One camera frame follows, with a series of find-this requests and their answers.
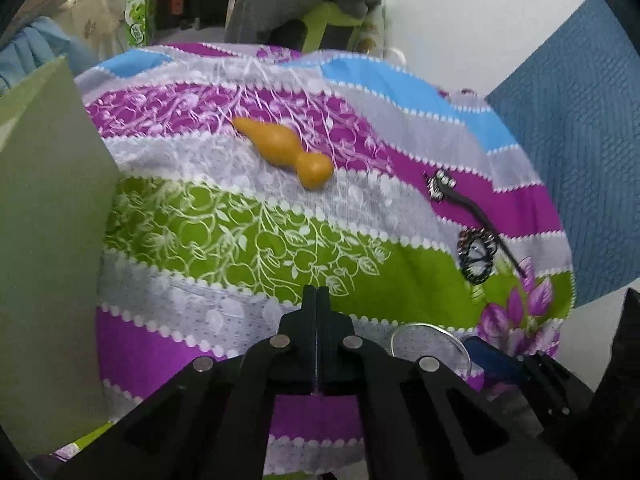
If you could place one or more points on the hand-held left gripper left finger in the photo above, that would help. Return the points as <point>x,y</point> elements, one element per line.
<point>305,330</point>

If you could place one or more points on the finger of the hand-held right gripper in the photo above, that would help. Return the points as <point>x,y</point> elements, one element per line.
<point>482,355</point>

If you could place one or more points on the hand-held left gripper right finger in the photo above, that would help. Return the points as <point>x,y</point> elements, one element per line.
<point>332,330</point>

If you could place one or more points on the black lace round ornament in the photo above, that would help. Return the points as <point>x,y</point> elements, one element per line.
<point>477,255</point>

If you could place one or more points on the colourful striped floral cloth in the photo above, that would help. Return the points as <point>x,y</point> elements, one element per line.
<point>250,235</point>

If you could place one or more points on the black rhinestone hair stick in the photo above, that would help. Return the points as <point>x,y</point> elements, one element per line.
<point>440,185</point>

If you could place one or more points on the wooden gourd ornament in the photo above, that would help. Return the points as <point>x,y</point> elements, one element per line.
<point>280,145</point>

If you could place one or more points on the blue quilted cushion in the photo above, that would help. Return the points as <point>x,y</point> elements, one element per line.
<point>575,135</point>

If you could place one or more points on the green plastic stool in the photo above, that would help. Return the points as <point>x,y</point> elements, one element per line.
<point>330,20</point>

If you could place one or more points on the green printed bag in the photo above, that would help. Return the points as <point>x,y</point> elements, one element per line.
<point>137,17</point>

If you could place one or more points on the beige patterned pillow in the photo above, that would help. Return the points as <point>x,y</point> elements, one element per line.
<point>90,15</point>

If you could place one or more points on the light blue sheet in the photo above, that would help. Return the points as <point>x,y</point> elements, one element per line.
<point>45,45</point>

